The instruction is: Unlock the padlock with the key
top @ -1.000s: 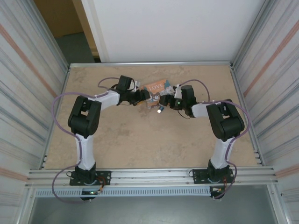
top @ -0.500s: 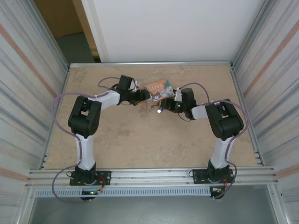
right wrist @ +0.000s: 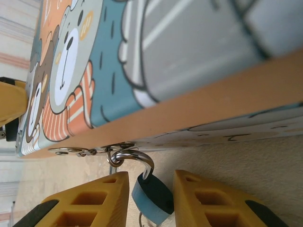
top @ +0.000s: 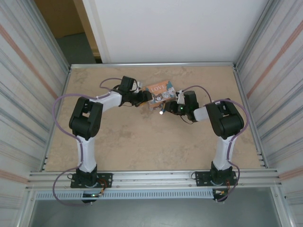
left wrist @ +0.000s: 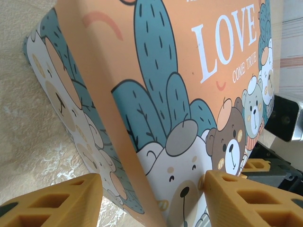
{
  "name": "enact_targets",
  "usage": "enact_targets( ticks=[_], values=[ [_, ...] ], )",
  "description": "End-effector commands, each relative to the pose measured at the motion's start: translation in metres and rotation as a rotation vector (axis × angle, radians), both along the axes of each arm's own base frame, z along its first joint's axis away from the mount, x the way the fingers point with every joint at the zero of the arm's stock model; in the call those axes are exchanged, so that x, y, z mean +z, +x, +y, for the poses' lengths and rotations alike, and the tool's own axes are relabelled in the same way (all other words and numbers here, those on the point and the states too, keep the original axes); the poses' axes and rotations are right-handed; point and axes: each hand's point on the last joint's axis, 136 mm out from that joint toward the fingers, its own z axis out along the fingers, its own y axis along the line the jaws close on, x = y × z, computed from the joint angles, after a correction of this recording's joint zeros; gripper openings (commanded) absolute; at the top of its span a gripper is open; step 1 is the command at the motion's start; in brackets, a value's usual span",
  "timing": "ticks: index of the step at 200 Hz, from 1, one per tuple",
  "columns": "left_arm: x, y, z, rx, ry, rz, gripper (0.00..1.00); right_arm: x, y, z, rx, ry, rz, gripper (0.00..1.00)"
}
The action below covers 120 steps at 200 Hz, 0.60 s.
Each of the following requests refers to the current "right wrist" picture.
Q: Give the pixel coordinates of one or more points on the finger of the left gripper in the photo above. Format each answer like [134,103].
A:
[11,101]

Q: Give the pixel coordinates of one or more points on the cartoon bear LOVE box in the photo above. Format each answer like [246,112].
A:
[189,59]

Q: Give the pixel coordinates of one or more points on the silver box hasp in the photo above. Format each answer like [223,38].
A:
[71,149]

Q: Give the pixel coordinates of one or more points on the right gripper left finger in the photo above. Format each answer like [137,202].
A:
[113,201]

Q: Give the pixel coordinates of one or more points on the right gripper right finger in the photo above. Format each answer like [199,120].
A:
[187,201]

